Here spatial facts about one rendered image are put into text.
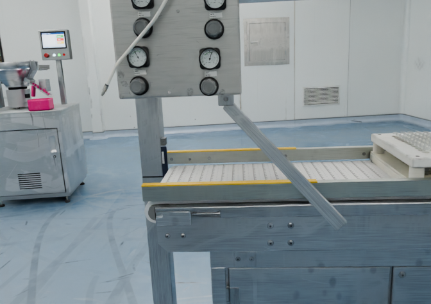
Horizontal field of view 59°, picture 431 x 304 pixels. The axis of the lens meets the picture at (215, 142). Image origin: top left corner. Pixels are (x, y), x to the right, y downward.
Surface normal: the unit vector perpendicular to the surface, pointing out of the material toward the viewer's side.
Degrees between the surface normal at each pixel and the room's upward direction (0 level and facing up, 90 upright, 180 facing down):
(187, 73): 90
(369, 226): 90
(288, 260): 90
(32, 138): 90
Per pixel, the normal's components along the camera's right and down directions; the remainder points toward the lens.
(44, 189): 0.08, 0.20
